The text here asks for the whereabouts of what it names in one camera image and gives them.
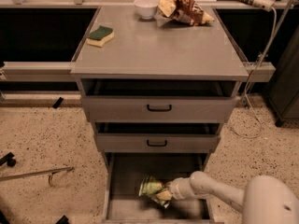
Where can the drawer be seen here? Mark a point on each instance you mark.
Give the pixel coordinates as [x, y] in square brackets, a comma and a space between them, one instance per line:
[172, 101]
[156, 137]
[124, 204]

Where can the green jalapeno chip bag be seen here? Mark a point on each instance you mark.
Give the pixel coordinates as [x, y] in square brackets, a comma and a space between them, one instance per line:
[150, 186]

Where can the brown yellow chip bag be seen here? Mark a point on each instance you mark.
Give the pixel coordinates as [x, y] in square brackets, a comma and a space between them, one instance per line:
[184, 11]

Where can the grey drawer cabinet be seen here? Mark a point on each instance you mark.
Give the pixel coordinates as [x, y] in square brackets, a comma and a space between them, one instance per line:
[158, 49]

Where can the white bowl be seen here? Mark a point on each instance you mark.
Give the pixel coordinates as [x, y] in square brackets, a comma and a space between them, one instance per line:
[146, 9]

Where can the green yellow sponge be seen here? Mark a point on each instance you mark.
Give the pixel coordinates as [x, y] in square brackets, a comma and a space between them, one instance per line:
[100, 36]

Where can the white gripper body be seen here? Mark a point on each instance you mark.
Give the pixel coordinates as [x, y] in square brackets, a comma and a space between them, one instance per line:
[177, 188]

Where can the middle drawer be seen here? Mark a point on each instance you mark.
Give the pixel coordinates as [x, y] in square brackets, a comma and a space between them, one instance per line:
[156, 137]

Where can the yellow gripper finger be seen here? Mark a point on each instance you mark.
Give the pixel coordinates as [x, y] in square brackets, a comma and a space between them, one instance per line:
[164, 194]

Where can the black caster wheel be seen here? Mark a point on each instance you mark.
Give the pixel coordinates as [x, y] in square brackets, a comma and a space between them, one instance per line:
[8, 160]

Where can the aluminium frame rail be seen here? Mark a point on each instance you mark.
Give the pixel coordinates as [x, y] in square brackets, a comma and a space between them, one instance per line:
[36, 72]

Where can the bottom drawer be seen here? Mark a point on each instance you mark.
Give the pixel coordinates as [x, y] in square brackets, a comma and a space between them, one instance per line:
[124, 204]

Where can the metal rod on floor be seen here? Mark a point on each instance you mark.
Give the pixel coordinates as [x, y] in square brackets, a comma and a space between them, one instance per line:
[50, 173]

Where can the top drawer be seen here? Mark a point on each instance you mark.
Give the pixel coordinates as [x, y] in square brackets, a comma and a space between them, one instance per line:
[172, 101]

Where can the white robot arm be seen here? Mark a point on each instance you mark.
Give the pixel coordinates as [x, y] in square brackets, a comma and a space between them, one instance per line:
[264, 200]

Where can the black floor bracket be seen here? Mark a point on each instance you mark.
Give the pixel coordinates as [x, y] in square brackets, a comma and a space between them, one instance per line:
[58, 102]

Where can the dark cabinet at right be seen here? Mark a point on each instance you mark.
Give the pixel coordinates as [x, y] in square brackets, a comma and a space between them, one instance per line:
[282, 92]

